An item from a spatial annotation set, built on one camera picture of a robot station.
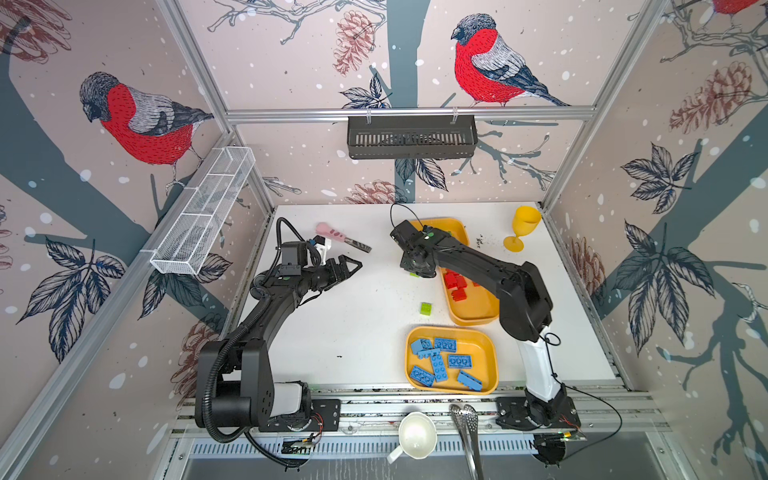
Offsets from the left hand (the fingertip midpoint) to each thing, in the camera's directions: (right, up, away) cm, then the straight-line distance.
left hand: (352, 269), depth 83 cm
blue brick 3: (+30, -25, -2) cm, 40 cm away
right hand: (+17, -1, +11) cm, 20 cm away
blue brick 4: (+33, -29, -7) cm, 44 cm away
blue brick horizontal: (+20, -29, -4) cm, 35 cm away
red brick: (+33, -10, +11) cm, 36 cm away
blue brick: (+24, -27, -4) cm, 36 cm away
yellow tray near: (+36, -20, -1) cm, 41 cm away
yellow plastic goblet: (+55, +13, +12) cm, 58 cm away
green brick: (+18, -1, -2) cm, 18 cm away
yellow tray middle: (+35, -11, +8) cm, 38 cm away
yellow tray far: (+35, +12, +27) cm, 46 cm away
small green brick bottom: (+22, -14, +9) cm, 28 cm away
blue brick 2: (+27, -22, 0) cm, 34 cm away
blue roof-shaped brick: (+20, -21, -1) cm, 29 cm away
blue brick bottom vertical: (+22, -23, -2) cm, 32 cm away
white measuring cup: (+18, -39, -13) cm, 44 cm away
